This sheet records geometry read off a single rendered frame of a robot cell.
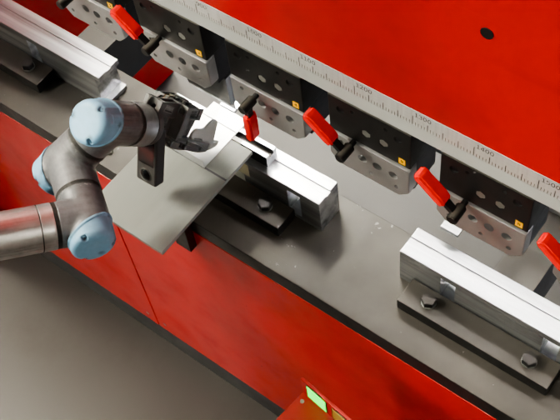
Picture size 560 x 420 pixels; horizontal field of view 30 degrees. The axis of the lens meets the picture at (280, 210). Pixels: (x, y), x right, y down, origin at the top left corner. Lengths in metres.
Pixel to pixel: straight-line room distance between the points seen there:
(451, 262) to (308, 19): 0.57
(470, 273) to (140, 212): 0.60
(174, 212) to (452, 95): 0.68
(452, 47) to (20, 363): 1.92
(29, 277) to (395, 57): 1.88
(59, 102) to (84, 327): 0.89
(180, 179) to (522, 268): 0.65
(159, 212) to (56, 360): 1.13
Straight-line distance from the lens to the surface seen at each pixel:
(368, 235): 1.98
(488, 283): 1.83
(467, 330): 1.86
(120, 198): 1.94
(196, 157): 1.93
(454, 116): 1.43
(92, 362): 2.93
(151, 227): 1.89
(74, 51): 2.23
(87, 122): 1.66
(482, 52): 1.31
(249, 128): 1.74
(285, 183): 1.94
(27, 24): 2.32
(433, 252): 1.85
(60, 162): 1.71
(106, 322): 2.97
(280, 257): 1.96
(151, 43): 1.79
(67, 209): 1.65
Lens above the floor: 2.57
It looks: 57 degrees down
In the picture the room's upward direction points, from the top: 10 degrees counter-clockwise
